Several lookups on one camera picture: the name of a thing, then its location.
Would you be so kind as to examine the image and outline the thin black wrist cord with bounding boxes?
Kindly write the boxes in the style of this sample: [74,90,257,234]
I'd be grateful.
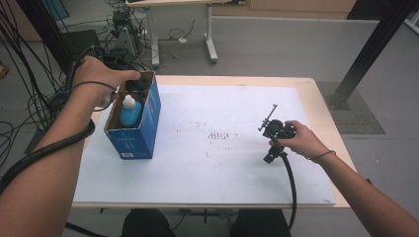
[70,80,119,112]
[303,149,337,163]

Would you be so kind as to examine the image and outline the wooden cabinet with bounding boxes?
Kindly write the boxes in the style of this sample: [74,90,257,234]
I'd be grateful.
[211,0,358,20]

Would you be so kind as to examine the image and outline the person's left leg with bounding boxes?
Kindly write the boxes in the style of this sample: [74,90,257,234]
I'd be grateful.
[122,208,178,237]

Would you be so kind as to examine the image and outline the person's right leg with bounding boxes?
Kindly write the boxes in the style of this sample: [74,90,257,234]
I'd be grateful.
[230,208,293,237]

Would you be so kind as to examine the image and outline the black metal post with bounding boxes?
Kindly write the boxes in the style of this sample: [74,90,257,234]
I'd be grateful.
[325,0,418,112]
[16,0,93,97]

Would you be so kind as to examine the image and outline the white table mat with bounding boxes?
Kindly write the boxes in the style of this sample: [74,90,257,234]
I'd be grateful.
[72,84,337,207]

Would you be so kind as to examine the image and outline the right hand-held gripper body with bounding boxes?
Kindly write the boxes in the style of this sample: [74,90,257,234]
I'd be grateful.
[257,104,297,151]

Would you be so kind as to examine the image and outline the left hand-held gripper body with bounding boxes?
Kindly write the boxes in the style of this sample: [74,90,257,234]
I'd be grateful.
[98,26,138,71]

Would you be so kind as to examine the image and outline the white desk with legs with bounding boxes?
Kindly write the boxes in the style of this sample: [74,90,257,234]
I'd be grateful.
[125,0,246,65]

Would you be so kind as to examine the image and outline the black square box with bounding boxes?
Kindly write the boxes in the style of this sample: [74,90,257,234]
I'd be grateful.
[60,29,102,67]

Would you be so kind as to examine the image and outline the teal panel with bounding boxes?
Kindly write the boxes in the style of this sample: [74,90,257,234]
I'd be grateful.
[41,0,70,22]

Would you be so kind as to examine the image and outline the person's leg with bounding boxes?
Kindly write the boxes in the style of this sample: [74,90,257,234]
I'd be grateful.
[230,208,293,237]
[122,208,178,237]

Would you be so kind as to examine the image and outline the grey grid floor mat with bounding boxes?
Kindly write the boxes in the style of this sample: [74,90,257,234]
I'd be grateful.
[315,81,385,135]

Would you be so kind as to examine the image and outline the blue cardboard box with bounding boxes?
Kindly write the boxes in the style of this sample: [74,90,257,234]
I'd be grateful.
[104,70,162,161]

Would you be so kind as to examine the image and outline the person's right hand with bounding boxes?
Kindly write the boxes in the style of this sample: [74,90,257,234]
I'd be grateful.
[269,119,333,161]

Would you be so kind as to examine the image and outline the tangle of black floor cables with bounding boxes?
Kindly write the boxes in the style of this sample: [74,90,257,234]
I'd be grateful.
[0,0,156,172]

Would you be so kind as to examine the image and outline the blue bottle with white cap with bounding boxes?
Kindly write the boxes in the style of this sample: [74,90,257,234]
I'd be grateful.
[119,94,143,129]

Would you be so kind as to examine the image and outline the person's left hand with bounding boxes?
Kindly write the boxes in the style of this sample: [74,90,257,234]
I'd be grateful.
[72,54,142,110]

